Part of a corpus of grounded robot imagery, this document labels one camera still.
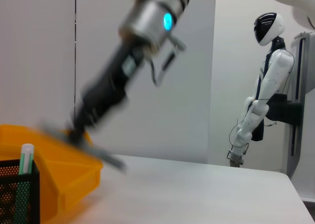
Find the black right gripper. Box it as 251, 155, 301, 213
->
64, 43, 146, 146

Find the grey pen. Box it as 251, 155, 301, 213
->
41, 122, 128, 173

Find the green pen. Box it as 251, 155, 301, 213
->
14, 143, 35, 210

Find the black mesh pen holder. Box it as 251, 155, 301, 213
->
0, 159, 41, 224

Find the yellow plastic bin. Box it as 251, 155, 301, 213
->
0, 124, 104, 224

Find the white humanoid robot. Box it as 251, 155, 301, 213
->
226, 12, 295, 167

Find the white robot stand column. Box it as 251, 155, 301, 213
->
266, 31, 315, 184

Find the right wrist grey cable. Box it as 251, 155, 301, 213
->
147, 35, 187, 87

